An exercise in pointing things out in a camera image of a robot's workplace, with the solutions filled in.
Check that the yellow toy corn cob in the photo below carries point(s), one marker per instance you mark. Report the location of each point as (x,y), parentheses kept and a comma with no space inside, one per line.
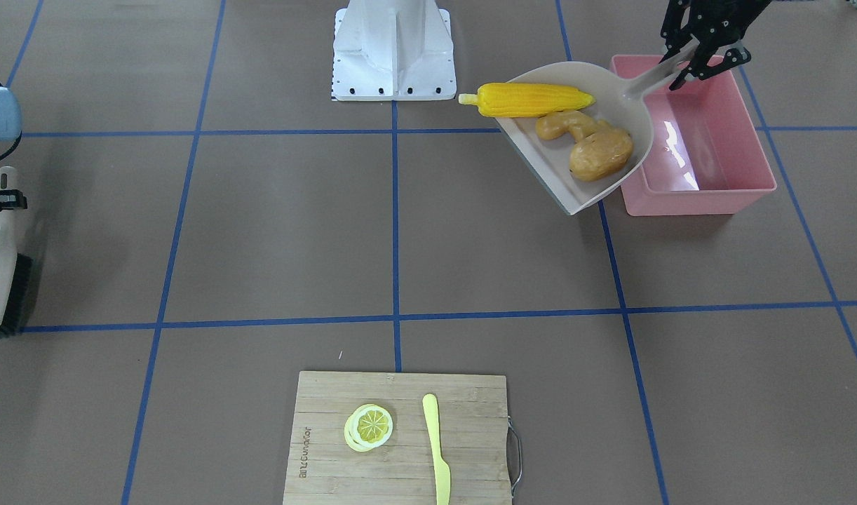
(525,100)

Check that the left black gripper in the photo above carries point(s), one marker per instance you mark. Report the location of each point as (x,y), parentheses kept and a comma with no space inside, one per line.
(713,26)

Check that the bamboo cutting board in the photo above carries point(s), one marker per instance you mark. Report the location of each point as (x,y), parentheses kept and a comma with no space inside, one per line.
(473,439)

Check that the white brush with dark bristles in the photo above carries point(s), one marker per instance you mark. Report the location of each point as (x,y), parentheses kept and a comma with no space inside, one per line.
(15,268)

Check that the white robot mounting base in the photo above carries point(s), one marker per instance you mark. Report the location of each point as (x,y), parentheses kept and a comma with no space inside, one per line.
(393,50)

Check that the brown toy potato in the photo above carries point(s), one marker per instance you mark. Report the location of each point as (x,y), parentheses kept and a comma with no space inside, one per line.
(601,154)

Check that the yellow plastic knife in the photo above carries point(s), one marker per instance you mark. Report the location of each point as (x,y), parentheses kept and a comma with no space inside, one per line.
(441,469)

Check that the yellow toy lemon slices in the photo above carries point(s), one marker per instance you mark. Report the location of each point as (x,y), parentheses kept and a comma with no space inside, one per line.
(367,428)

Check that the pink plastic bin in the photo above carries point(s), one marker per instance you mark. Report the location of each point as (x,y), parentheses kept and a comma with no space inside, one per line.
(706,157)

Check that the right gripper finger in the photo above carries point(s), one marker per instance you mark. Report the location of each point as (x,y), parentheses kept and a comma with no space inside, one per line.
(12,199)

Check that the brown toy ginger root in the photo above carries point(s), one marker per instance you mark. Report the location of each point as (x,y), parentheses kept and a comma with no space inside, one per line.
(576,123)

